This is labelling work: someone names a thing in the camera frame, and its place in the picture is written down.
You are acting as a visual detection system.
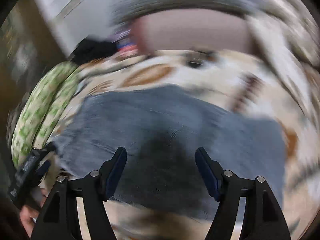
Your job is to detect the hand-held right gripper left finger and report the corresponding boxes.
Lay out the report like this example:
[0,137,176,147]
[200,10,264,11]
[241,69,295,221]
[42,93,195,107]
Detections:
[30,147,127,240]

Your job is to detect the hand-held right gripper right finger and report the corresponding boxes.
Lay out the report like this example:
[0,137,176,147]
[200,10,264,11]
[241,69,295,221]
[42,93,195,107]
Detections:
[195,147,292,240]

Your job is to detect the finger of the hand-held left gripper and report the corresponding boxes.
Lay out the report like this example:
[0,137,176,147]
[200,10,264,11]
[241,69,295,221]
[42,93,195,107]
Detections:
[45,142,59,154]

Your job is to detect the grey denim pants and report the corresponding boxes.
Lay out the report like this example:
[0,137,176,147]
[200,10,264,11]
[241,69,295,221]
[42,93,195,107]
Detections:
[54,84,287,222]

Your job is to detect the person's left hand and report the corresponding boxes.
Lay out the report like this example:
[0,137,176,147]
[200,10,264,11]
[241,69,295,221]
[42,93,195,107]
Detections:
[19,187,49,237]

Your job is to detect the green patterned quilt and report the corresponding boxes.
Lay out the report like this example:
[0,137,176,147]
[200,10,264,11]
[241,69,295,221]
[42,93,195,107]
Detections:
[10,62,84,167]

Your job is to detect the leaf print blanket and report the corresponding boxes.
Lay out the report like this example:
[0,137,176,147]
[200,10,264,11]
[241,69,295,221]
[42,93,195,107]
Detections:
[42,49,320,240]

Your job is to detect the black cloth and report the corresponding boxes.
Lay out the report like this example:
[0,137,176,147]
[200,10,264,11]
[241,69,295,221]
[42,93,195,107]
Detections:
[71,38,118,62]

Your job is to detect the dark wooden door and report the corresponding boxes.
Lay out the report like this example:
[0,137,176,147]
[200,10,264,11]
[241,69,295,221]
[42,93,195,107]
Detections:
[0,0,65,120]

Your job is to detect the red and blue snack packet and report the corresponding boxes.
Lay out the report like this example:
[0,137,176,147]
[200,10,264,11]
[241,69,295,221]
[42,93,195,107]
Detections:
[116,41,138,56]

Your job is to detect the clear plastic bag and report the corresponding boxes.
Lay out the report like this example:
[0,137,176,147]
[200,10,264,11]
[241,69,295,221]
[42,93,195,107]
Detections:
[112,27,133,43]

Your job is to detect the pink and brown bolster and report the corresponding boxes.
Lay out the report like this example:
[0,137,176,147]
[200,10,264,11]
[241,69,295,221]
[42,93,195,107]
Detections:
[130,8,253,55]

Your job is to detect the cream floral sheet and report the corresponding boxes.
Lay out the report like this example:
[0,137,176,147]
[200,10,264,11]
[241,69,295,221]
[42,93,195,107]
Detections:
[246,0,320,67]

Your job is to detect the grey quilted pillow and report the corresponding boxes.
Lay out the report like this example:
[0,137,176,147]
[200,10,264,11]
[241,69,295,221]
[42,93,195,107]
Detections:
[112,0,252,24]

